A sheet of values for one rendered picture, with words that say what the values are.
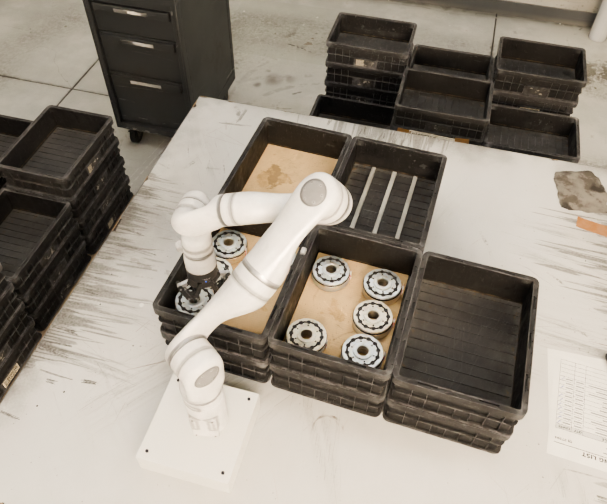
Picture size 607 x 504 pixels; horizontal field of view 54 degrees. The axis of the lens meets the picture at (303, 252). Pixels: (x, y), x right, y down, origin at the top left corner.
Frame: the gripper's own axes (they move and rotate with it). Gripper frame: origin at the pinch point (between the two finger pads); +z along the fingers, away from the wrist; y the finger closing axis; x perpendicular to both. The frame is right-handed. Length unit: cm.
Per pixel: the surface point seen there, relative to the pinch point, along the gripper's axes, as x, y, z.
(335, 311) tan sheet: -12.5, 30.9, 4.4
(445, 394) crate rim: -48, 42, -5
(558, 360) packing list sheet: -41, 86, 17
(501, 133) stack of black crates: 81, 156, 48
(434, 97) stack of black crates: 103, 131, 37
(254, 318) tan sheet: -7.3, 10.3, 4.5
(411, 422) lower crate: -43, 39, 15
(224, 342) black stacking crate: -12.7, 0.8, 2.8
